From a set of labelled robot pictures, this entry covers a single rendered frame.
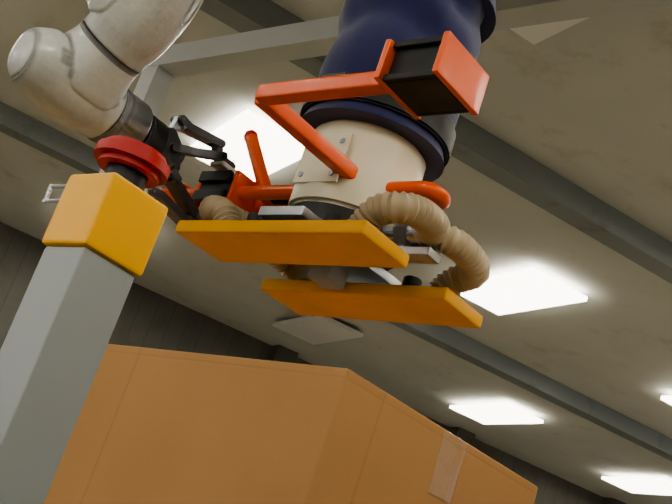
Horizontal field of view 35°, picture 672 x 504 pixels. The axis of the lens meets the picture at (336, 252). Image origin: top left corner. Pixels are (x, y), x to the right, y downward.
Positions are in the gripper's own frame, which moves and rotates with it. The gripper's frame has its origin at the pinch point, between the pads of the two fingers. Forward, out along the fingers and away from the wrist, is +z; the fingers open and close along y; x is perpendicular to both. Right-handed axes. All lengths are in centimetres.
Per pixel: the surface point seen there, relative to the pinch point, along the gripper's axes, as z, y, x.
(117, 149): -53, 24, 48
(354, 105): -9.8, -8.9, 30.3
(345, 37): -10.0, -20.7, 24.2
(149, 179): -48, 25, 48
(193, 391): -21, 37, 33
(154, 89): 186, -171, -313
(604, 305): 678, -273, -304
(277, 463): -21, 43, 49
